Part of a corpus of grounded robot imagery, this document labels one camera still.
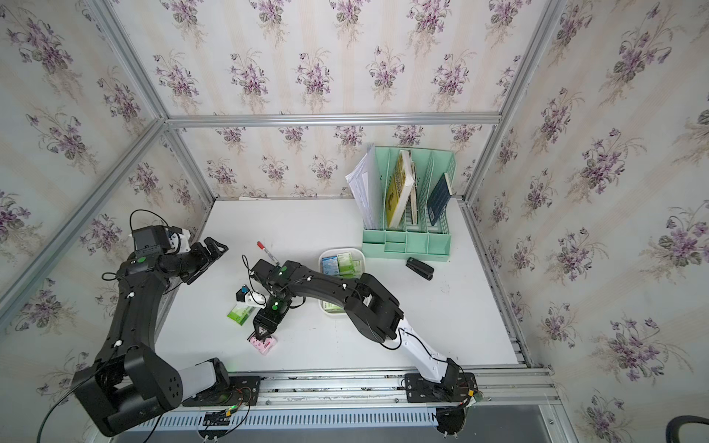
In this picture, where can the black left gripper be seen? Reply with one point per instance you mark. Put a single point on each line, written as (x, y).
(202, 258)

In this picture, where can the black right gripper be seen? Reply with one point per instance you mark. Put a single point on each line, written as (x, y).
(260, 322)

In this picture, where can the pink tissue pack bottom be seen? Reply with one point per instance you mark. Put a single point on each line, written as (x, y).
(263, 346)

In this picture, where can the green tissue pack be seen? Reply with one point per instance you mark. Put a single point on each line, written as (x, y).
(240, 313)
(332, 308)
(347, 261)
(358, 272)

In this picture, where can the blue tissue pack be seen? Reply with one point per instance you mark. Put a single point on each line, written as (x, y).
(330, 266)

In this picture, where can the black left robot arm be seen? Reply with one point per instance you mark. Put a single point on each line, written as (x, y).
(128, 383)

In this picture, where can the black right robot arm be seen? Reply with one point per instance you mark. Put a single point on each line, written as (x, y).
(370, 306)

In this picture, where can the white plastic storage box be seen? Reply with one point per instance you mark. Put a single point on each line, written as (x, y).
(356, 253)

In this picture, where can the red capped marker pen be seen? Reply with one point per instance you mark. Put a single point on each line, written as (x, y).
(268, 253)

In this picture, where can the white paper stack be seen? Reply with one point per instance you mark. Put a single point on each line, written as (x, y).
(364, 183)

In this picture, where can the black stapler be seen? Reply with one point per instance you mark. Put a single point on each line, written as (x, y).
(420, 268)

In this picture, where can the green plastic file organizer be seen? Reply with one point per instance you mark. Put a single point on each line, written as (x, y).
(419, 234)

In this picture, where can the yellow book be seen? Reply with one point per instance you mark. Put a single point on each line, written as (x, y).
(400, 185)

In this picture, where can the thin book in organizer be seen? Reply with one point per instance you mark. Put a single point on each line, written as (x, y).
(413, 205)

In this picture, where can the dark blue notebook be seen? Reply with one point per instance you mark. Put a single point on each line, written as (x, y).
(439, 199)

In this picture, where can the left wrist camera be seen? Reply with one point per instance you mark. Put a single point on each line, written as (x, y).
(179, 240)

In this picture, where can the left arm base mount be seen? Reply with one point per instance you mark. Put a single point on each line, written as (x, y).
(221, 390)

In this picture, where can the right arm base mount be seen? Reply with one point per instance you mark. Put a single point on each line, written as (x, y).
(461, 389)

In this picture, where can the aluminium mounting rail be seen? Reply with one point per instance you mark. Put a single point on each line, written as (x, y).
(383, 388)

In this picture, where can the aluminium frame profiles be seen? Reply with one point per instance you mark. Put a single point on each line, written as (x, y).
(69, 110)

